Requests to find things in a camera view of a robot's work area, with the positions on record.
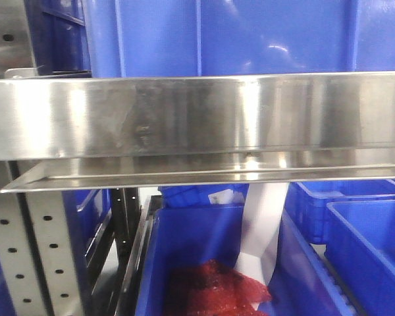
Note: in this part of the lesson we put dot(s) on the blue bin on shelf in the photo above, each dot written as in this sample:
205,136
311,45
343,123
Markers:
205,38

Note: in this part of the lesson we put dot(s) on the blue bin with red bag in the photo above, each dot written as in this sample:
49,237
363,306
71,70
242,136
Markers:
190,236

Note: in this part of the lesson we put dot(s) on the red mesh bag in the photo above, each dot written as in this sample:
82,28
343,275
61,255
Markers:
213,288

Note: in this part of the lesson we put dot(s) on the perforated steel shelf upright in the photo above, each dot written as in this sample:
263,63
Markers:
41,251

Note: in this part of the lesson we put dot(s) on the dark blue bin upper left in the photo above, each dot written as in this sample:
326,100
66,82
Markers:
58,34

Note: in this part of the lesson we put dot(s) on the stainless steel shelf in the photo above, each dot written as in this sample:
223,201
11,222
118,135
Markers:
133,132

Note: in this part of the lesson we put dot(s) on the black lower rack frame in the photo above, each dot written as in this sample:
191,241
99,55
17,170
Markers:
116,254

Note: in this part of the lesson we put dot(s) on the blue bin lower right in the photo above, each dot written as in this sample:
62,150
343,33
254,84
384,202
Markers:
361,248

